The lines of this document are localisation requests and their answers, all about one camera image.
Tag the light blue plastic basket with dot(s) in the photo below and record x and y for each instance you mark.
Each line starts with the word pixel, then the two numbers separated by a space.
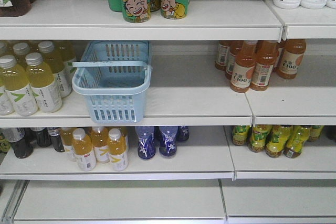
pixel 113 77

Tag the blue sports drink bottle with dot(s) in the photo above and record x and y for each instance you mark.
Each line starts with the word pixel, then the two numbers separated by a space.
pixel 168 145
pixel 183 133
pixel 146 143

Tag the orange yellow drink bottle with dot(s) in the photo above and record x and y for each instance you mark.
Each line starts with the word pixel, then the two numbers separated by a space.
pixel 83 149
pixel 99 136
pixel 66 137
pixel 117 150

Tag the orange C100 juice bottle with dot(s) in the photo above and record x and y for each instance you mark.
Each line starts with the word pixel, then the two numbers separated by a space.
pixel 265 59
pixel 244 67
pixel 291 58

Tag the yellow lemon tea bottle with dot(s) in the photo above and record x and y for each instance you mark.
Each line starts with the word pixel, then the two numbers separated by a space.
pixel 280 134
pixel 315 132
pixel 240 134
pixel 295 144
pixel 259 134

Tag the pale green drink bottle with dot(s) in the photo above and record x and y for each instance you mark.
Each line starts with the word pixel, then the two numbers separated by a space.
pixel 53 58
pixel 17 86
pixel 43 84

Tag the dark tea bottle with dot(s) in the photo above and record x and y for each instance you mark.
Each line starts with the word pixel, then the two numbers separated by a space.
pixel 16 138
pixel 41 135
pixel 55 137

